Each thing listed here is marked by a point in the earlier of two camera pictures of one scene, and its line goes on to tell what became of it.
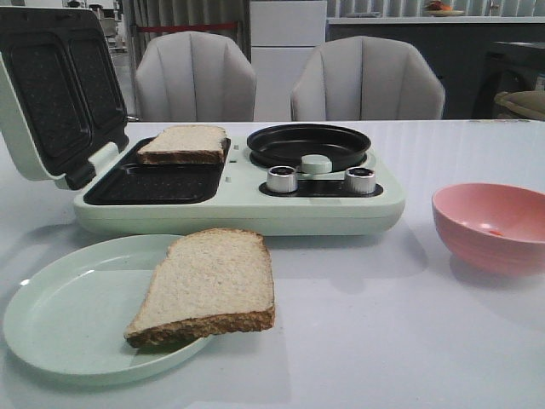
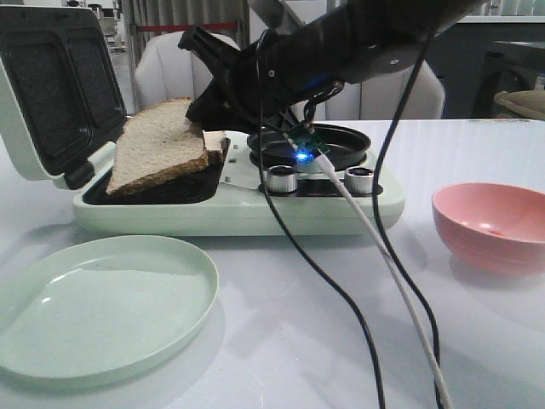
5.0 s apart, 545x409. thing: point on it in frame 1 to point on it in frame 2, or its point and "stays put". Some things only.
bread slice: (209, 281) to (159, 140)
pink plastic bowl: (493, 228) stays put
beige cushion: (529, 104) stays put
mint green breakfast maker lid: (60, 94) stays put
